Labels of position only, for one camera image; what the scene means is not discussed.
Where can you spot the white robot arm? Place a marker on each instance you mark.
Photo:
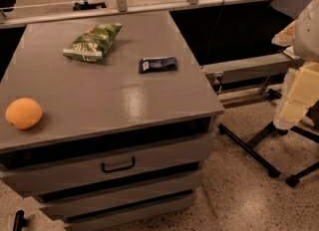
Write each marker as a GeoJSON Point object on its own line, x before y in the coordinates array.
{"type": "Point", "coordinates": [302, 35]}

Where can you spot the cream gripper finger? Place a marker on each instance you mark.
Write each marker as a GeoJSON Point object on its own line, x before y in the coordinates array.
{"type": "Point", "coordinates": [300, 92]}

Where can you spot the orange fruit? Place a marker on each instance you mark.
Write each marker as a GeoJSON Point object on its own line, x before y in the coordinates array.
{"type": "Point", "coordinates": [23, 113]}

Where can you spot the grey metal rail frame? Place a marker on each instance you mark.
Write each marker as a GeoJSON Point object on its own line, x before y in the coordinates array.
{"type": "Point", "coordinates": [251, 68]}

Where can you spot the blue rxbar blueberry bar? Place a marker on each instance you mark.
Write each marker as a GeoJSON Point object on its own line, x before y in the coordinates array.
{"type": "Point", "coordinates": [161, 64]}

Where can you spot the grey drawer cabinet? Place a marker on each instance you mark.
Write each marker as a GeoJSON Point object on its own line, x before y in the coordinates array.
{"type": "Point", "coordinates": [107, 112]}

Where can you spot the black stand legs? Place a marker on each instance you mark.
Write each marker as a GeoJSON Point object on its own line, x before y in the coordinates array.
{"type": "Point", "coordinates": [261, 147]}

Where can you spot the black drawer handle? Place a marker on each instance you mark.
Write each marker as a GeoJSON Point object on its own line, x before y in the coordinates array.
{"type": "Point", "coordinates": [118, 167]}

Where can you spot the green chip bag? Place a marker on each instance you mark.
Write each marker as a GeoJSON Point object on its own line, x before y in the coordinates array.
{"type": "Point", "coordinates": [94, 44]}

